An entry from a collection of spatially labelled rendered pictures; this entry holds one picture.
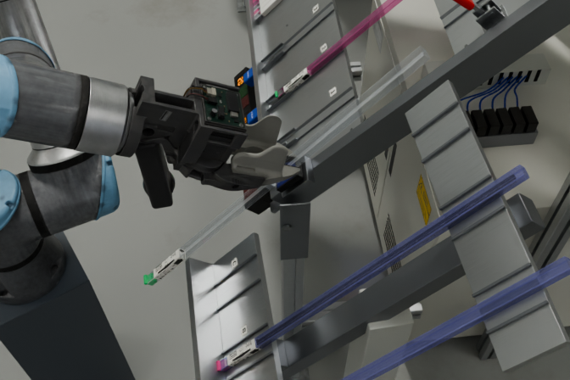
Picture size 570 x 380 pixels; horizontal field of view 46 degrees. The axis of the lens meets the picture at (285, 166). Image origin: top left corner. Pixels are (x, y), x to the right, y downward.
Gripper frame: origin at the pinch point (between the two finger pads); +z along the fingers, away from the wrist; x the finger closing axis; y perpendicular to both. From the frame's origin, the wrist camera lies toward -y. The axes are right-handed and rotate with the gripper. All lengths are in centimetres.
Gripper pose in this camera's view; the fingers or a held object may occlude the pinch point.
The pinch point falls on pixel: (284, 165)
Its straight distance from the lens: 79.7
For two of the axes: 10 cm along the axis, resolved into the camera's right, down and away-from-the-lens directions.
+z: 8.8, 1.7, 4.5
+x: -1.7, -7.7, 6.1
